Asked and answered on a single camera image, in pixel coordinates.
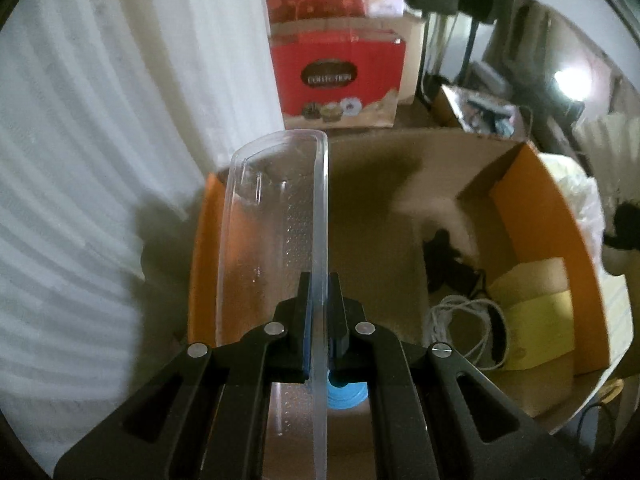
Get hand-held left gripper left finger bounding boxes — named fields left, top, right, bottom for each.
left=52, top=272, right=313, bottom=480

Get small open cardboard box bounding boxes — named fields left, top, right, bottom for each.
left=432, top=82, right=518, bottom=136

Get yellow paper card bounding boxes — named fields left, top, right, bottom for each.
left=487, top=257, right=576, bottom=371

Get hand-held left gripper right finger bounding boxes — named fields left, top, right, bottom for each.
left=327, top=271, right=583, bottom=480

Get red box with oval label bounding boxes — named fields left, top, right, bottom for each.
left=270, top=30, right=407, bottom=131

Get clear plastic container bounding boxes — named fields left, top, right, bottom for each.
left=215, top=129, right=331, bottom=480

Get orange cardboard box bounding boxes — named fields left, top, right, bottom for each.
left=187, top=127, right=613, bottom=480

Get white curtain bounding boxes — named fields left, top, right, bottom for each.
left=0, top=0, right=286, bottom=476

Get white wired earphones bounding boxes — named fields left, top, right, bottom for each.
left=425, top=295, right=508, bottom=371

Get yellow plaid tablecloth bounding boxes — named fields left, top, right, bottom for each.
left=602, top=270, right=632, bottom=376

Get white shuttlecock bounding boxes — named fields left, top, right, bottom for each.
left=572, top=112, right=640, bottom=206

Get blue tape roll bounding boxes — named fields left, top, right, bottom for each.
left=326, top=367, right=370, bottom=412

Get black device with bright light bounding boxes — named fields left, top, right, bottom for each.
left=550, top=67, right=586, bottom=121

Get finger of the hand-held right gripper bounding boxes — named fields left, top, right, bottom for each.
left=602, top=200, right=640, bottom=251

